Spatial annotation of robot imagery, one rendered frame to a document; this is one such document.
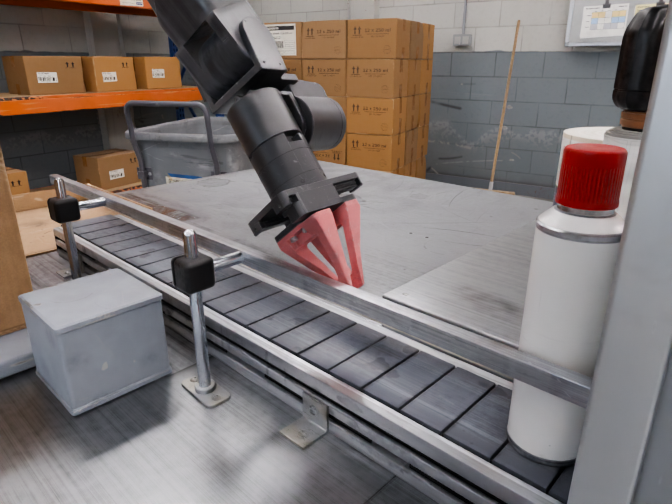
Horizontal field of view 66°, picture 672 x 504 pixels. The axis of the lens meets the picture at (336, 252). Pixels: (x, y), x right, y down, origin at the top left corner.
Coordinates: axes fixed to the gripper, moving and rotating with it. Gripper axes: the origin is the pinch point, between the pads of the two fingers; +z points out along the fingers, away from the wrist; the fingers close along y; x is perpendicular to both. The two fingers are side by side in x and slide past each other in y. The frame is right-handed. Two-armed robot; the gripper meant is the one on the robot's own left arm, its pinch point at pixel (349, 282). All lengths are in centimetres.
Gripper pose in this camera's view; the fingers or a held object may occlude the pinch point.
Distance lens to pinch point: 47.9
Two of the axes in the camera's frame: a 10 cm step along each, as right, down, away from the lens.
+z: 4.7, 8.7, -1.2
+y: 6.7, -2.7, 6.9
